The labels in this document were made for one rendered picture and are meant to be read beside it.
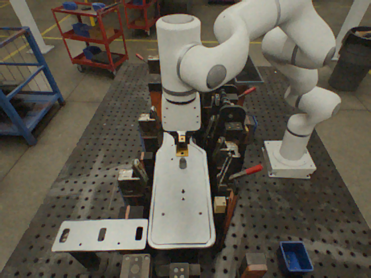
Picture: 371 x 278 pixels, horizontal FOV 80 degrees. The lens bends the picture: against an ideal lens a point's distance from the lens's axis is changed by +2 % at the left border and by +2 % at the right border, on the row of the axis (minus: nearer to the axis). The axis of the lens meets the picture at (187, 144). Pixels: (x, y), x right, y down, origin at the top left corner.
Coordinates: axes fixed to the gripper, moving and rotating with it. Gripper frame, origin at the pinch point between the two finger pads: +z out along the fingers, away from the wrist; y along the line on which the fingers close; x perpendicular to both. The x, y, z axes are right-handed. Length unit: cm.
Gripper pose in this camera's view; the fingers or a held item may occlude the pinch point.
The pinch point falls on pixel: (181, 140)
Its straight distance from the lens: 63.4
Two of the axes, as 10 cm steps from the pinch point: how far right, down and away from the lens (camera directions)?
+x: 0.3, 7.1, -7.1
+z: 0.0, 7.1, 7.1
